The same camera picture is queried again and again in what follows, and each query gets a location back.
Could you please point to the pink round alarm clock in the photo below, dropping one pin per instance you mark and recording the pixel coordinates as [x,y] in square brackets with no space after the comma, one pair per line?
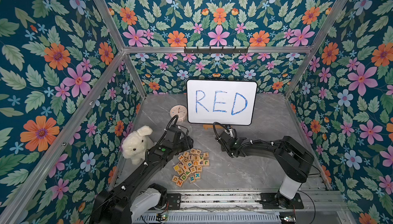
[179,110]

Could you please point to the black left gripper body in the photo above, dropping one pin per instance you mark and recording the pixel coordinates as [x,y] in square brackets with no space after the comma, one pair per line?
[182,145]

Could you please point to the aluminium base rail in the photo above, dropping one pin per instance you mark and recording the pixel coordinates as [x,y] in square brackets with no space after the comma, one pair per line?
[258,200]

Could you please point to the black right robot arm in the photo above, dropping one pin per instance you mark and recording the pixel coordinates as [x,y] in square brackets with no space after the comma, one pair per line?
[293,159]

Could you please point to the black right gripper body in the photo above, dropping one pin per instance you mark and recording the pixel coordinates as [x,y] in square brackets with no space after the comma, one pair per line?
[223,142]

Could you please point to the aluminium frame post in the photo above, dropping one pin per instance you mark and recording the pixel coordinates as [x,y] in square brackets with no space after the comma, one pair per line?
[320,37]
[119,43]

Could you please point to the wooden whiteboard stand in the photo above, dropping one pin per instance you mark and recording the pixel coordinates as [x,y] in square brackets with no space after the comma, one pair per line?
[207,126]

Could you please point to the white whiteboard black frame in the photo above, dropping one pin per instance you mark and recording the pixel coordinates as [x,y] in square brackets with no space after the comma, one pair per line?
[226,102]

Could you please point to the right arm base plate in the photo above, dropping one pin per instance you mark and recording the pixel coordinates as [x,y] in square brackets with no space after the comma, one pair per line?
[278,201]

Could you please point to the white plush bunny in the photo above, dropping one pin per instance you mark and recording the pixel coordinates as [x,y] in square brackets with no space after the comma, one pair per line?
[136,144]

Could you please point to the aluminium frame post right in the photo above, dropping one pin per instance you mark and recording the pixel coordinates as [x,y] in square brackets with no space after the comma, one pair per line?
[320,37]

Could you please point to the aluminium frame post left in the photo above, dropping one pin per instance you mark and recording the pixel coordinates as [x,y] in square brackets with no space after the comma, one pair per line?
[119,43]

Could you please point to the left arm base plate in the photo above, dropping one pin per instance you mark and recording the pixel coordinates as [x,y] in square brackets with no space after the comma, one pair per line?
[174,201]

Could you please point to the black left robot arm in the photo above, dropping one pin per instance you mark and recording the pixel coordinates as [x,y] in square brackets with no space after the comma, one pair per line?
[133,197]

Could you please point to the black hook rail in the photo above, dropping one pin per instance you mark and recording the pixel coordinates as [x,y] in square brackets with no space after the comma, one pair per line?
[216,50]

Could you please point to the white vented cable duct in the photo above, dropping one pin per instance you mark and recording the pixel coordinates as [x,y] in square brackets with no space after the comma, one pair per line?
[211,218]

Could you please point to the wooden block red Z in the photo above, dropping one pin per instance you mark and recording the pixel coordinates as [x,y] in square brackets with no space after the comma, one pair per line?
[179,183]

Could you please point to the wooden block brown Q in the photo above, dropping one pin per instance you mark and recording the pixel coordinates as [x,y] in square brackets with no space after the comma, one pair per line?
[175,179]

